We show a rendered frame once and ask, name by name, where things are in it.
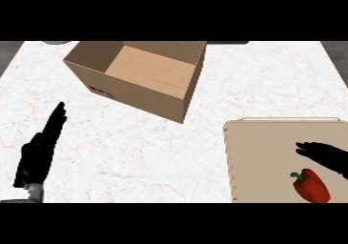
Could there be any beige tray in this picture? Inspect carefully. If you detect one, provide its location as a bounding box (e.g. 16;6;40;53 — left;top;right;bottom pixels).
220;116;348;204

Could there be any red bell pepper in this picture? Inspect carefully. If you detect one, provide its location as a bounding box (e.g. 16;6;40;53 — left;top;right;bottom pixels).
288;168;333;204

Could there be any open cardboard box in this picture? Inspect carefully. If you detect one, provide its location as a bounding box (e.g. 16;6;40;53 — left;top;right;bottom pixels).
62;41;208;125

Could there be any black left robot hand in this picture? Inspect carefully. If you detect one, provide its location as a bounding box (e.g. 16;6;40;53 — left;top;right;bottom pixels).
12;101;69;189

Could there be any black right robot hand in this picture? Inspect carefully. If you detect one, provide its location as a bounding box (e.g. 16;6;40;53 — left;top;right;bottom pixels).
294;141;348;184

